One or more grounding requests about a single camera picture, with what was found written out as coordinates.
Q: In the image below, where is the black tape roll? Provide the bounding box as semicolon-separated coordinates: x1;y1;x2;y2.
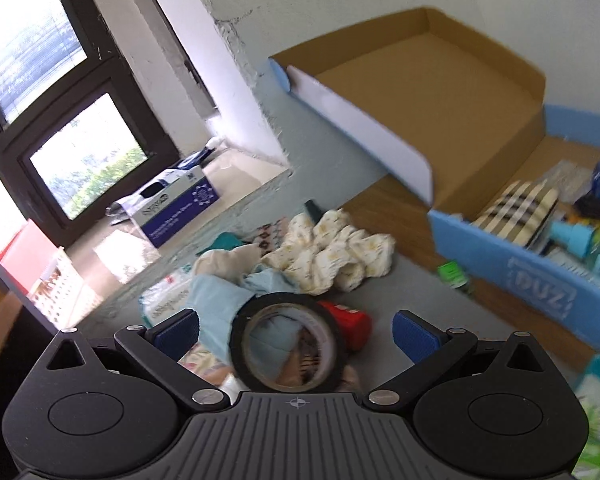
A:
228;292;346;394

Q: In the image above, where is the white wet wipes pack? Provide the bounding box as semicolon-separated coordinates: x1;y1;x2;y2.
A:
138;263;194;327

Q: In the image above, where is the light blue cloth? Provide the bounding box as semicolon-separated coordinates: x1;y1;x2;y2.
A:
186;264;300;364

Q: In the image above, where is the red cylinder can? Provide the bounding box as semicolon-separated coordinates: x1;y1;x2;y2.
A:
318;300;373;353

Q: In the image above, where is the small green packet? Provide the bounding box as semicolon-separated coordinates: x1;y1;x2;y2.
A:
437;260;472;295

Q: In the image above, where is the red white container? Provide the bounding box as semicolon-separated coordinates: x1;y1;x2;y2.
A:
0;220;102;330

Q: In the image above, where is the blue glove box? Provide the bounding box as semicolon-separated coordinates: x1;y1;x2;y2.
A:
108;166;220;248

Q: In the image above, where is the cream patterned cloth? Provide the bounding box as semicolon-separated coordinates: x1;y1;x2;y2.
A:
261;209;396;296

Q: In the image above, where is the plaid fabric pouch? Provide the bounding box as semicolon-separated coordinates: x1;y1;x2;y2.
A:
472;181;559;247

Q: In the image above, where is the blue cardboard storage box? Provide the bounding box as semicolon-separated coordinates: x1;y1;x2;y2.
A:
271;8;600;350

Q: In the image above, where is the light blue spray bottle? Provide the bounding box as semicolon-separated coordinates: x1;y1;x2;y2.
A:
550;221;600;260

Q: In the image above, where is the window frame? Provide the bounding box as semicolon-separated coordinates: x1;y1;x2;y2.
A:
0;0;180;246

